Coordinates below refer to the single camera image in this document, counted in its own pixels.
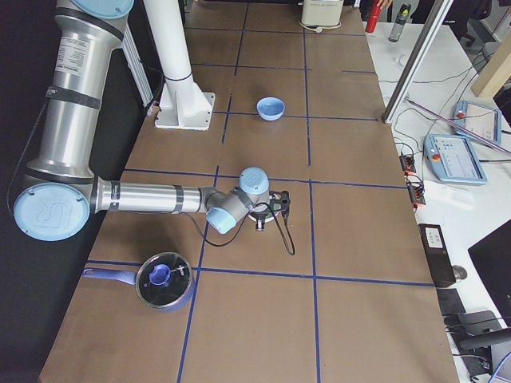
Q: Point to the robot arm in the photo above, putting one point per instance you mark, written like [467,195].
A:
[66,182]

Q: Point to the black monitor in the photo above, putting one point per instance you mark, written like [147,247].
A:
[491,258]

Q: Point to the blue saucepan with lid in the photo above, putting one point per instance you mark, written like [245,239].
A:
[164,282]

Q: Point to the blue bowl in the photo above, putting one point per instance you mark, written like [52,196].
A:
[270,108]

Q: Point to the teach pendant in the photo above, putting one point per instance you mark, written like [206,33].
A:
[483,120]
[453,159]

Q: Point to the far teach pendant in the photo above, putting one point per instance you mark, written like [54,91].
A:
[483,120]

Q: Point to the silver toaster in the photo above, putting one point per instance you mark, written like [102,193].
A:
[321,13]

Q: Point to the pink grabber stick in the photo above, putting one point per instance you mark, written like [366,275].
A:
[469,133]

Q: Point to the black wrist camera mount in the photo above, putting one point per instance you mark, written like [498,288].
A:
[280,202]

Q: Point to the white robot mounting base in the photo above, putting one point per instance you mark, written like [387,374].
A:
[183,105]

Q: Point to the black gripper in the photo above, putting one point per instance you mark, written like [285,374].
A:
[260,220]

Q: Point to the green bowl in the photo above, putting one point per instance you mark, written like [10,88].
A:
[261,212]

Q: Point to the clear water bottle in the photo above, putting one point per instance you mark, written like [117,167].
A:
[399,23]

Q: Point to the red bottle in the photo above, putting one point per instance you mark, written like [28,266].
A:
[375,11]

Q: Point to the aluminium frame post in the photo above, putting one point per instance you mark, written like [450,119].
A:
[426,37]

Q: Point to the near teach pendant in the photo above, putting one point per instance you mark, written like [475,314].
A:
[453,159]

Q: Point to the black cable connector block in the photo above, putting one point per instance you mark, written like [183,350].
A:
[414,183]

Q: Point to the black power adapter box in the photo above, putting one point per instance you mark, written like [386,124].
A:
[437,257]

